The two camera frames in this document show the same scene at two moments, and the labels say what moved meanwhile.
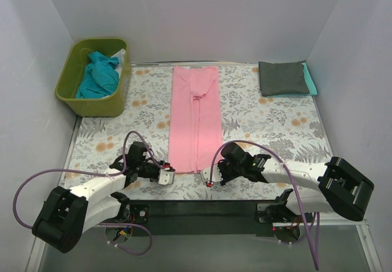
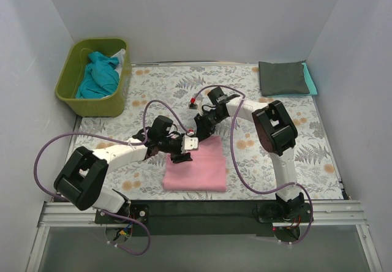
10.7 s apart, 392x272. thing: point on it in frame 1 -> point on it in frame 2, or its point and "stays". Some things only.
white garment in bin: [120, 55] stays
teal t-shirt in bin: [100, 78] stays
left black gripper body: [154, 171] -> [179, 152]
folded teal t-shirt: [310, 83] stays
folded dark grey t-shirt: [282, 78] stays
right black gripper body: [225, 168] -> [201, 128]
